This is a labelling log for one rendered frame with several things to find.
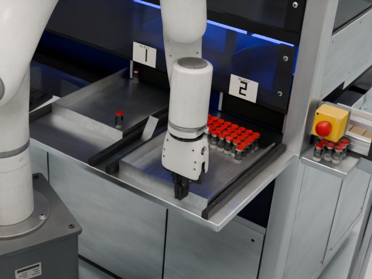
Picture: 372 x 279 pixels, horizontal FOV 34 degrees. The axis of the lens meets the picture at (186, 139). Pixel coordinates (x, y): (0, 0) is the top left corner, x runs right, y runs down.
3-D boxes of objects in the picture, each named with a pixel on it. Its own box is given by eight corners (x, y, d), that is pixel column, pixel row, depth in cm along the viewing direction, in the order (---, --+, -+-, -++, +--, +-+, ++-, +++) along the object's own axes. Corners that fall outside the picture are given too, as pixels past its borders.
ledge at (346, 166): (320, 143, 177) (321, 137, 176) (363, 158, 171) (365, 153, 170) (300, 163, 167) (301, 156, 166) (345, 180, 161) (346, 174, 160)
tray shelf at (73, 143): (114, 77, 205) (114, 72, 204) (305, 148, 174) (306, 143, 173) (3, 130, 170) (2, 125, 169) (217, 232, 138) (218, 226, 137)
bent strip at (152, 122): (149, 134, 171) (150, 115, 168) (158, 137, 169) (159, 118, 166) (116, 154, 160) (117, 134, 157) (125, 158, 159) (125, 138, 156)
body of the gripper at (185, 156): (216, 129, 133) (211, 172, 139) (177, 114, 138) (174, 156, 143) (197, 142, 128) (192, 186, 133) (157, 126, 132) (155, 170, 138)
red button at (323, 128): (318, 129, 160) (321, 116, 158) (332, 134, 158) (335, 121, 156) (312, 135, 157) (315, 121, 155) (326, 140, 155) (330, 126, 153)
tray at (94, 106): (125, 76, 202) (126, 67, 200) (191, 101, 190) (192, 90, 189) (51, 113, 177) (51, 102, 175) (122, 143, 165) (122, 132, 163)
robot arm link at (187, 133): (216, 119, 133) (215, 131, 134) (182, 106, 137) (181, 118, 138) (195, 133, 126) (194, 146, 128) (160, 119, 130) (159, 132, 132)
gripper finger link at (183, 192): (199, 175, 138) (196, 199, 142) (187, 170, 140) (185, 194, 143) (191, 181, 136) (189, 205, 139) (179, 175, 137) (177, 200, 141)
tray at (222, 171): (193, 122, 178) (194, 112, 176) (273, 153, 166) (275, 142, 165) (118, 171, 153) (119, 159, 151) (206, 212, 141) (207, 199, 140)
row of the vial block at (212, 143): (191, 135, 171) (192, 121, 169) (247, 158, 163) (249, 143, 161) (187, 138, 169) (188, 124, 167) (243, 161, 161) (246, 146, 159)
